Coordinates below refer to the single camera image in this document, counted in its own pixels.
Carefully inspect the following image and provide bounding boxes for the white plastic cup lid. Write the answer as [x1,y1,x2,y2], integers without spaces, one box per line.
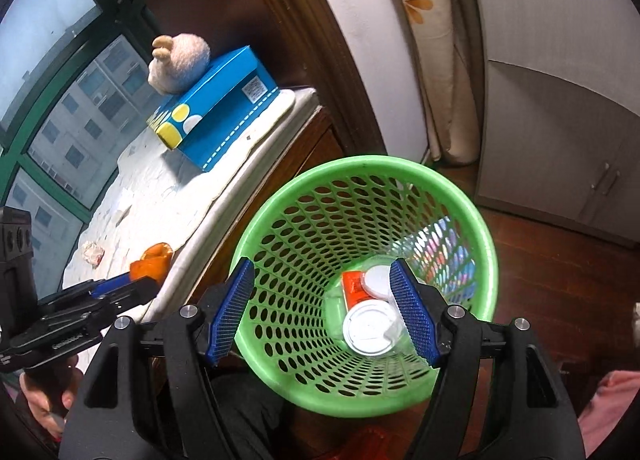
[342,300,407,357]

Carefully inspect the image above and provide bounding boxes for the orange candy wrapper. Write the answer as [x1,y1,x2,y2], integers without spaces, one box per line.
[129,243,174,286]

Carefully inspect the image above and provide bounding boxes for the white paper ball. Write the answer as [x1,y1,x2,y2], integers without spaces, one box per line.
[81,241,105,269]

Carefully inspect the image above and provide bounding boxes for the round labelled pudding cup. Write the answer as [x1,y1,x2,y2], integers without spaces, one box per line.
[363,265,394,302]

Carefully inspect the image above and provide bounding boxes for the orange red snack wrapper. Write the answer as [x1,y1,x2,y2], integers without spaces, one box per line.
[341,271,371,311]

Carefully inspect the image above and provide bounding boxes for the person's left hand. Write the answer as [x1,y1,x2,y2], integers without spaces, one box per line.
[20,356,84,442]

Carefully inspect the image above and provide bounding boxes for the green plastic mesh wastebasket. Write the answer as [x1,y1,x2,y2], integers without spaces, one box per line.
[234,156,498,418]

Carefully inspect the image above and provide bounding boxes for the cream quilted patterned mat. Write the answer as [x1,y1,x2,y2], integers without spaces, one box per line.
[62,88,320,322]

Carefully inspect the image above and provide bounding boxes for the blue yellow dotted tissue box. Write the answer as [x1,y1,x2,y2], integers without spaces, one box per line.
[148,46,280,172]

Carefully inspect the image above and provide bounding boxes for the grey wooden cabinet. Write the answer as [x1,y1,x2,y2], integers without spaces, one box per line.
[476,0,639,243]

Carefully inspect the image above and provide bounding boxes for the beige plush toy animal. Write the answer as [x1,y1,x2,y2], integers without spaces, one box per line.
[148,34,210,95]

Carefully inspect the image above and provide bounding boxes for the floral cream curtain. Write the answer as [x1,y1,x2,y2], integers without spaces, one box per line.
[400,0,480,165]

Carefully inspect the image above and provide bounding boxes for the green window frame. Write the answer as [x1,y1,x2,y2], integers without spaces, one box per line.
[0,0,166,226]

